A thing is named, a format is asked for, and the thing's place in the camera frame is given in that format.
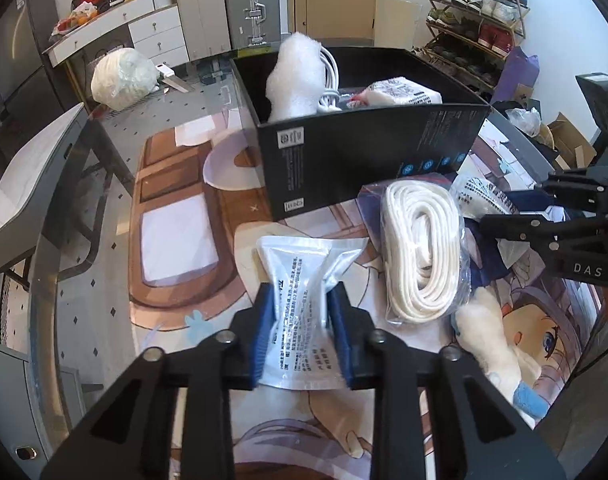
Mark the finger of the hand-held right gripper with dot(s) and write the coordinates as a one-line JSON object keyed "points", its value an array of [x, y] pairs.
{"points": [[534, 225], [576, 187]]}

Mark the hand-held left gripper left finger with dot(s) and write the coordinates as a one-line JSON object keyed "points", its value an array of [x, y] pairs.
{"points": [[265, 335]]}

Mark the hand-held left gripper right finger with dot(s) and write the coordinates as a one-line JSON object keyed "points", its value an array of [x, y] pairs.
{"points": [[341, 335]]}

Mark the white printed pouch packet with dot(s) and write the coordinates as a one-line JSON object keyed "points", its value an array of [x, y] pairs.
{"points": [[304, 290]]}

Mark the black cardboard box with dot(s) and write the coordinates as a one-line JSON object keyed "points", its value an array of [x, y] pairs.
{"points": [[359, 160]]}

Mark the red-edged white packet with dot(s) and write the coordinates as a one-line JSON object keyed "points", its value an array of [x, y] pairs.
{"points": [[399, 91]]}

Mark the white fluffy fleece piece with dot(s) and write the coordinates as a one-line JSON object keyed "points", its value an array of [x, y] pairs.
{"points": [[294, 75]]}

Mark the open cardboard box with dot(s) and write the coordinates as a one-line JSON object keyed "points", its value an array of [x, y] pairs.
{"points": [[571, 145]]}

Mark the clear face mask packet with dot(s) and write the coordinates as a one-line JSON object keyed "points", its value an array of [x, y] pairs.
{"points": [[481, 195]]}

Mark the white crumpled plastic bag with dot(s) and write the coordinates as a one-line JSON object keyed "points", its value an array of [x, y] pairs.
{"points": [[525, 121]]}

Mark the purple paper bag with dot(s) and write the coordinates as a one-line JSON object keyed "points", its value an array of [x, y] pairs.
{"points": [[516, 77]]}

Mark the printed cartoon table mat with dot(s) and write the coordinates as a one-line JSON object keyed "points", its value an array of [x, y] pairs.
{"points": [[183, 290]]}

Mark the cream and blue plush toy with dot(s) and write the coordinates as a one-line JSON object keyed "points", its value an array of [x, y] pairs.
{"points": [[494, 345]]}

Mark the shoe rack with shoes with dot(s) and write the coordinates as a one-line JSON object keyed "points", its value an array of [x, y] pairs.
{"points": [[494, 35]]}

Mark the wooden shoe rack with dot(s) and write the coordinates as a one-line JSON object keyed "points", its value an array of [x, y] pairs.
{"points": [[476, 42]]}

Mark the white paper sheet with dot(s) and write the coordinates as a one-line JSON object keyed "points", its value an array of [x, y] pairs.
{"points": [[193, 132]]}

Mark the beige door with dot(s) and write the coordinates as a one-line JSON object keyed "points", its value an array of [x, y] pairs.
{"points": [[334, 0]]}

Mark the white plastic bag bundle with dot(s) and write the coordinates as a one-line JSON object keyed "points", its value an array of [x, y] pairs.
{"points": [[118, 80]]}

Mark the white desk with drawers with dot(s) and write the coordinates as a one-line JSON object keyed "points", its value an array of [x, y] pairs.
{"points": [[153, 30]]}

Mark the beige suitcase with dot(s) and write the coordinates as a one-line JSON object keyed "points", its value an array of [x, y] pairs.
{"points": [[203, 15]]}

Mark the silver suitcase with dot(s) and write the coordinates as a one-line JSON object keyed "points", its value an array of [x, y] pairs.
{"points": [[251, 7]]}

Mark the grey refrigerator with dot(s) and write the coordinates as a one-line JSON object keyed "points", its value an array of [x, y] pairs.
{"points": [[18, 60]]}

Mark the bag of fruit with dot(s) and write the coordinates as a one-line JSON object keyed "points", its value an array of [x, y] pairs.
{"points": [[76, 17]]}

